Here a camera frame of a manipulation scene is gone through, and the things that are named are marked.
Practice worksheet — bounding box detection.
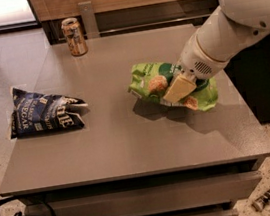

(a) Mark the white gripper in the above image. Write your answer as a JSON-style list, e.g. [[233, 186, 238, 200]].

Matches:
[[163, 33, 228, 103]]

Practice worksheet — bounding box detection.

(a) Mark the green rice chip bag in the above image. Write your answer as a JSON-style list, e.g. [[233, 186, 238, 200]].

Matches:
[[128, 62, 218, 112]]

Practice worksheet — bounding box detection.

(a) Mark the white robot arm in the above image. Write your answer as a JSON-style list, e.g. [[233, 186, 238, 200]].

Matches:
[[164, 0, 270, 103]]

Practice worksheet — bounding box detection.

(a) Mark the orange soda can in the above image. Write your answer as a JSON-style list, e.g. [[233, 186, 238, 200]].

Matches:
[[61, 17, 88, 56]]

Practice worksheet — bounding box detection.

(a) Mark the dark blue chip bag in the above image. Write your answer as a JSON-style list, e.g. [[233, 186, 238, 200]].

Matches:
[[9, 88, 88, 139]]

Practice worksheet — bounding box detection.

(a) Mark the grey upper drawer front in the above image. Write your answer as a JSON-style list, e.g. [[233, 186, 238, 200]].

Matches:
[[50, 171, 262, 216]]

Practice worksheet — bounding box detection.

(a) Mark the left metal bracket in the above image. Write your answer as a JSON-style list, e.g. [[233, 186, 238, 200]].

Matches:
[[78, 1, 100, 39]]

